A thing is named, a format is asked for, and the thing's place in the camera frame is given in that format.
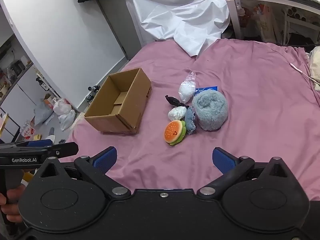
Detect brown cardboard box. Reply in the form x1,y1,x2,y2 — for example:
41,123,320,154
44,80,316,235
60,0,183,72
84,67,152,134

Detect cluttered shelf unit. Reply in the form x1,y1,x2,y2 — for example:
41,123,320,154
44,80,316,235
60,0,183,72
223,0,320,46

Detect white cabinet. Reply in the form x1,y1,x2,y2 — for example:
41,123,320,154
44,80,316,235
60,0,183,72
0,65,54,140

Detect white cloth cover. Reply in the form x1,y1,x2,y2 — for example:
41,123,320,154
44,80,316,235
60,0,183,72
125,0,231,57

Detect printed paper bag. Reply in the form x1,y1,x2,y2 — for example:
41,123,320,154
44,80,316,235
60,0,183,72
254,4,282,43

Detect blue grey patterned cloth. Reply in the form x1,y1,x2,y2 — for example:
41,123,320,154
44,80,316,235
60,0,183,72
184,106,198,135

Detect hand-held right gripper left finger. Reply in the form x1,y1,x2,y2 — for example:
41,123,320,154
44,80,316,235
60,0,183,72
37,147,132,199

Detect grey door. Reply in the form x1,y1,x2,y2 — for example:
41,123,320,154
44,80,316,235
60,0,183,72
96,0,156,48

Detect grey fluffy plush roll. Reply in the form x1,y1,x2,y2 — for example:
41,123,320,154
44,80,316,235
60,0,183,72
191,90,229,131

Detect white plastic bag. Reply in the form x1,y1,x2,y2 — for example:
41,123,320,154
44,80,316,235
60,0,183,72
58,109,76,131
53,98,72,116

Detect rolled paper tubes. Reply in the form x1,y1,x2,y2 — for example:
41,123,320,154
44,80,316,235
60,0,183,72
286,7,308,22

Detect small orange cardboard box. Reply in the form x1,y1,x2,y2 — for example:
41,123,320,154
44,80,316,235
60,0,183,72
43,93,54,109

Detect white cable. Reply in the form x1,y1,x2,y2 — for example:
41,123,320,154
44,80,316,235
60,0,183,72
289,62,320,84

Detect cream pillow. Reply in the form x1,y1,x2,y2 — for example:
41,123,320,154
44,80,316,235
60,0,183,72
309,46,320,91

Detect person's left hand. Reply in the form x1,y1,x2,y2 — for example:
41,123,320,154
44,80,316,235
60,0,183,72
0,185,26,223

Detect white plastic bundle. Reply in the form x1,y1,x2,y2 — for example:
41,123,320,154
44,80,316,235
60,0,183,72
167,106,188,122

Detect grey plastic bag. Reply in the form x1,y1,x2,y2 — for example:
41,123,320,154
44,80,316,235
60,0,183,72
33,101,54,126

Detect clear bag of white stuffing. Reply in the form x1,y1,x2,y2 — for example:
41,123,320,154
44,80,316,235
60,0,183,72
178,71,196,101

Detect small black plastic bag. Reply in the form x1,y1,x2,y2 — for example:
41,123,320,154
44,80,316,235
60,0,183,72
165,95,188,107

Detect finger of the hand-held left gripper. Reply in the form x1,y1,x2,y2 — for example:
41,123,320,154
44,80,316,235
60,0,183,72
49,142,79,157
0,139,53,150

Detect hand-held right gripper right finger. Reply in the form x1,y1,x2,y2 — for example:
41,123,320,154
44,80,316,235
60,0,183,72
197,147,292,200

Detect pink bed sheet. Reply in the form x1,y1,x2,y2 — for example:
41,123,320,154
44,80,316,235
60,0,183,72
59,38,320,202

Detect blue tissue packet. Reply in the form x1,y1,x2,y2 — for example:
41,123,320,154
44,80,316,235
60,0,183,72
194,86,218,97

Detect red white printed bag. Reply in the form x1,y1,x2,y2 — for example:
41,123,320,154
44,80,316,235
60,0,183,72
20,121,36,139

